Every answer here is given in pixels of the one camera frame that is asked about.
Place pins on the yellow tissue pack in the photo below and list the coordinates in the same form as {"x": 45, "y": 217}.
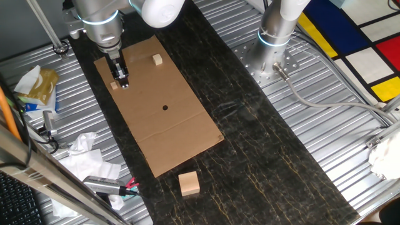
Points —
{"x": 43, "y": 87}

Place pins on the brown cardboard sheet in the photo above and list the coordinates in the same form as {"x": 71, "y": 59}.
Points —
{"x": 175, "y": 134}

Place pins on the ribbed silver camera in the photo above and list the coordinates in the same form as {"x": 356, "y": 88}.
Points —
{"x": 100, "y": 184}

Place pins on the orange tube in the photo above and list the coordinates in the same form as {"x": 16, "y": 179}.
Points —
{"x": 7, "y": 114}

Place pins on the silver camera on mount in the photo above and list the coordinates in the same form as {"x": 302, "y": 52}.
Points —
{"x": 49, "y": 120}

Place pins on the aluminium frame beam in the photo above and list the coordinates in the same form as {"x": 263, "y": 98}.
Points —
{"x": 47, "y": 175}

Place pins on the white crumpled cloth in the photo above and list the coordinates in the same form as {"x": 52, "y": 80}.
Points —
{"x": 386, "y": 156}

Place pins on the large wooden block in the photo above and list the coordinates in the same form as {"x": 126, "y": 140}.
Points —
{"x": 189, "y": 183}

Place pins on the teal clothespin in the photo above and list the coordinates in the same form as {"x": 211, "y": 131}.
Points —
{"x": 134, "y": 188}

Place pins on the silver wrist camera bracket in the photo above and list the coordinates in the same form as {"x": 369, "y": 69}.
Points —
{"x": 72, "y": 25}

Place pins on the black keyboard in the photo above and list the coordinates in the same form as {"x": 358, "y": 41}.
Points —
{"x": 15, "y": 203}

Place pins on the blue white tissue pack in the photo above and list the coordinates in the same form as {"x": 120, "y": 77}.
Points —
{"x": 34, "y": 107}

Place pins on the crumpled white tissue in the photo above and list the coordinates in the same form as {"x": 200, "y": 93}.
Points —
{"x": 82, "y": 142}

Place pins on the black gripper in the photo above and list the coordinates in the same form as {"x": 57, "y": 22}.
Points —
{"x": 115, "y": 62}

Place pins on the medium wooden cube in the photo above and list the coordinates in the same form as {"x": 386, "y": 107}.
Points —
{"x": 157, "y": 59}

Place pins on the aluminium frame profile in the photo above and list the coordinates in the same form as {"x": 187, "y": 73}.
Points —
{"x": 384, "y": 132}

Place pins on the colourful rectangle pattern mat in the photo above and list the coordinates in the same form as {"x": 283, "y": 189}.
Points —
{"x": 334, "y": 25}

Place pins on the small wooden cube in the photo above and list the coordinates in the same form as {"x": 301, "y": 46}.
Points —
{"x": 114, "y": 85}

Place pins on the thin metal pole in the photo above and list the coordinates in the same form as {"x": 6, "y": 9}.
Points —
{"x": 47, "y": 26}

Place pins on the red clothespin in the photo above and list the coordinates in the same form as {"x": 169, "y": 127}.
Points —
{"x": 132, "y": 183}

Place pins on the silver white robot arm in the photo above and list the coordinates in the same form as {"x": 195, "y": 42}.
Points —
{"x": 100, "y": 22}

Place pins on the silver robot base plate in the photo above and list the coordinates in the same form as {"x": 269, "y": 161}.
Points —
{"x": 250, "y": 67}

